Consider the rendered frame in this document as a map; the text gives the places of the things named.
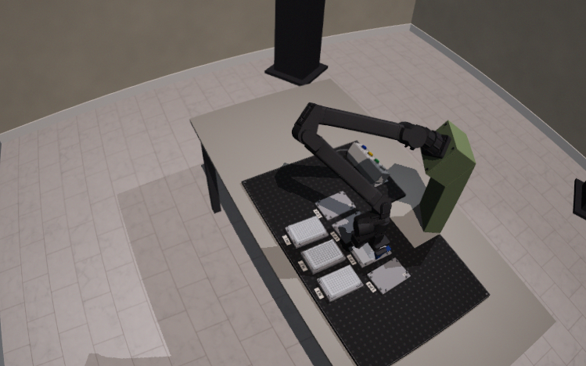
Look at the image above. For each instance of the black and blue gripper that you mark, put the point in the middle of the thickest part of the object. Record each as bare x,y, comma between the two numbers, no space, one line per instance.
376,248

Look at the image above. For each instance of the white operator button panel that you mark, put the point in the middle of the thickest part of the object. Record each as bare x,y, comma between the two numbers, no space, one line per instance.
367,164

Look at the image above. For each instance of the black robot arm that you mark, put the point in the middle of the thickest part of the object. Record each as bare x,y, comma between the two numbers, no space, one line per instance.
305,131

